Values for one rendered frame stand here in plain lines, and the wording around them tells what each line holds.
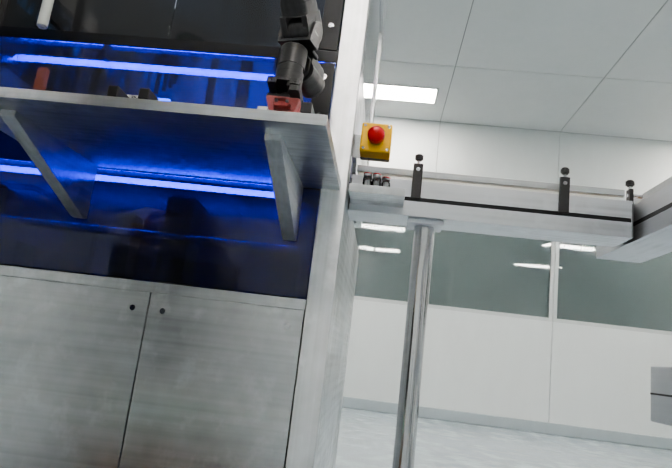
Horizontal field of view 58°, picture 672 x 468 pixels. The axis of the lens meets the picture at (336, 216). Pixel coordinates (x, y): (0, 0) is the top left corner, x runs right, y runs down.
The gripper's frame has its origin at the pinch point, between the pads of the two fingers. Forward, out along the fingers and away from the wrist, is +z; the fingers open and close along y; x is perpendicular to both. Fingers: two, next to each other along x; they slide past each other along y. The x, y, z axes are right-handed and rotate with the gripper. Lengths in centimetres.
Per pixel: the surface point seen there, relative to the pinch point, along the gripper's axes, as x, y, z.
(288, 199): -2.5, 9.5, 10.0
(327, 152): -10.2, -1.2, 4.4
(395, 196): -24.1, 25.2, -0.5
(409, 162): -41, 447, -243
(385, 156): -20.9, 24.8, -10.5
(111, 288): 38, 30, 27
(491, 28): -86, 256, -256
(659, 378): -85, 35, 32
